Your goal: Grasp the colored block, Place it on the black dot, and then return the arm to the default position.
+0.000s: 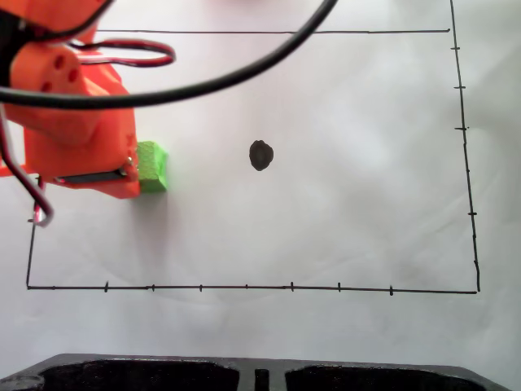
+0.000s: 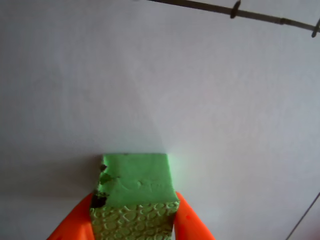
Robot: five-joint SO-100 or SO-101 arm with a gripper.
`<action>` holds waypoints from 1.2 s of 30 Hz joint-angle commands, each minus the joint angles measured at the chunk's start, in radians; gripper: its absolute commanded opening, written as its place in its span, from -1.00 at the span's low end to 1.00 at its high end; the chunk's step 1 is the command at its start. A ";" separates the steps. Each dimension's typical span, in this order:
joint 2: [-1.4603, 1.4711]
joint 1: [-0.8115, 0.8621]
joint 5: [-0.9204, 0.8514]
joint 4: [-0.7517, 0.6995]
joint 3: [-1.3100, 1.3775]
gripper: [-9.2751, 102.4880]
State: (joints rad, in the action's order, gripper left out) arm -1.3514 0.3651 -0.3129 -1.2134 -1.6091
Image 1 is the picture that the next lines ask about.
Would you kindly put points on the green textured foam cube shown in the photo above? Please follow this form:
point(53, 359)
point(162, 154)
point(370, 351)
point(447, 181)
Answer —
point(152, 167)

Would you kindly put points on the black marker dot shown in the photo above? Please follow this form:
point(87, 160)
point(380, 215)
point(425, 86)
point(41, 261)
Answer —
point(261, 155)

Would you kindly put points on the black cast metal stand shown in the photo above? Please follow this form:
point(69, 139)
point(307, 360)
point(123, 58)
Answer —
point(260, 372)

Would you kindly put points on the white paper sheet with drawn frame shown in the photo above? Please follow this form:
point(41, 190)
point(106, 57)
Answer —
point(305, 224)

